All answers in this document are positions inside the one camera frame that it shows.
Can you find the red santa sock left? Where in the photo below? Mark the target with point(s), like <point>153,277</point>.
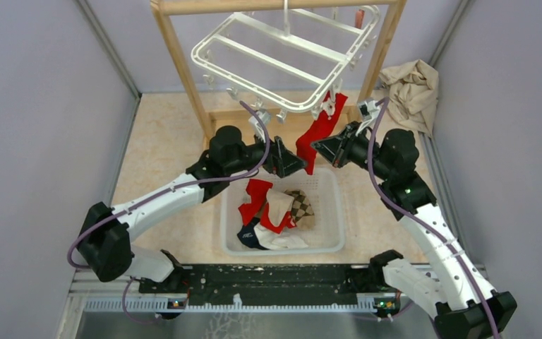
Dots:
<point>321,128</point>

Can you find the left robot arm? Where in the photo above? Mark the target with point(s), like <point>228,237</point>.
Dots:
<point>106,237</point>

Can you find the wooden hanger stand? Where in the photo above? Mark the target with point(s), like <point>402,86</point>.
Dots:
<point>164,10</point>

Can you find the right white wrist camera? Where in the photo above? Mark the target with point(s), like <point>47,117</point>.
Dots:
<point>369,110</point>

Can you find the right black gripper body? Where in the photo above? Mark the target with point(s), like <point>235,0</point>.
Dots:
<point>356,148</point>

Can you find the pink clothespin clip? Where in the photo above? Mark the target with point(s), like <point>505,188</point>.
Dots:
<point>359,18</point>

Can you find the white plastic basket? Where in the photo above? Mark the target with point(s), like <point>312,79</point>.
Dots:
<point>323,192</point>

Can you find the cream thin sock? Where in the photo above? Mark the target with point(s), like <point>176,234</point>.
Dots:
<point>275,214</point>

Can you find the beige crumpled cloth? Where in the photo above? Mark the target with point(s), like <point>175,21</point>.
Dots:
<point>413,89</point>

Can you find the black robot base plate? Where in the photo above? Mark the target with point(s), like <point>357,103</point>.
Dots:
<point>290,286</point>

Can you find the navy santa sock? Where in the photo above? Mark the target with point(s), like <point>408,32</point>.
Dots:
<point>248,237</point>

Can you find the white sock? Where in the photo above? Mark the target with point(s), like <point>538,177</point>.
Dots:
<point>277,242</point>

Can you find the white clip drying hanger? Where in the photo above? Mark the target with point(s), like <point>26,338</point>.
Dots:
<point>277,73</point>

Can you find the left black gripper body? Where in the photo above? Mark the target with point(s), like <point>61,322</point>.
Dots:
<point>270,163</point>

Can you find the brown argyle sock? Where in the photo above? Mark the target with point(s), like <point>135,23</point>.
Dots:
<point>302,212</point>

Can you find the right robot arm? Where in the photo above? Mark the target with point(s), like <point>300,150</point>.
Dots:
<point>459,300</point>

